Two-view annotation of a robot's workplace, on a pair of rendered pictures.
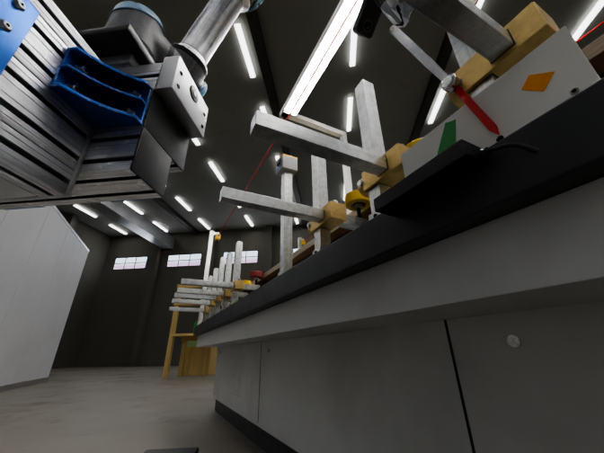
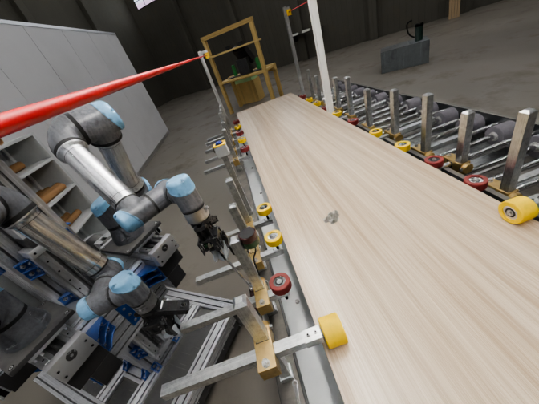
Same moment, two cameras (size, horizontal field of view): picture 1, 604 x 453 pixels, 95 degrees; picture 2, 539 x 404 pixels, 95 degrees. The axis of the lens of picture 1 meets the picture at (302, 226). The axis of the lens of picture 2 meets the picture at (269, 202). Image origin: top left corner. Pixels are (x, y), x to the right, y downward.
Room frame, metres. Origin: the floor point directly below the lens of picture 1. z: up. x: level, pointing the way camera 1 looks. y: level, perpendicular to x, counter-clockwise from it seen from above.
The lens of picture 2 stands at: (-0.21, -0.72, 1.64)
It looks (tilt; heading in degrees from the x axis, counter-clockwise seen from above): 33 degrees down; 27
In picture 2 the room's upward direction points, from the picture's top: 21 degrees counter-clockwise
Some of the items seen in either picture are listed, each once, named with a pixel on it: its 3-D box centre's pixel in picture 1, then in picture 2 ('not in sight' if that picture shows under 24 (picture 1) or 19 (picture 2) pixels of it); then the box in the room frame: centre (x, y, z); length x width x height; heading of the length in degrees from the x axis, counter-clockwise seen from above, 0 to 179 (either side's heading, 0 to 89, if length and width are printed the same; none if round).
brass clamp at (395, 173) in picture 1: (385, 173); (256, 256); (0.50, -0.18, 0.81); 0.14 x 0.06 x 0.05; 27
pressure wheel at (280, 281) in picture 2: not in sight; (282, 289); (0.30, -0.38, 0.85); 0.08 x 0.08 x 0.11
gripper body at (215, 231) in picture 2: not in sight; (207, 232); (0.30, -0.20, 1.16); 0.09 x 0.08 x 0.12; 27
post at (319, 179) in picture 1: (320, 202); (245, 214); (0.74, -0.06, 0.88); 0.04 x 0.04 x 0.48; 27
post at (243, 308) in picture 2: not in sight; (268, 345); (0.08, -0.40, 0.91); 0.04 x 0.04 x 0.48; 27
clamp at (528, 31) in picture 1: (498, 65); (262, 294); (0.28, -0.30, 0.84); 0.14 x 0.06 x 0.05; 27
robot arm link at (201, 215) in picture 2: not in sight; (197, 213); (0.31, -0.19, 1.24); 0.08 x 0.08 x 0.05
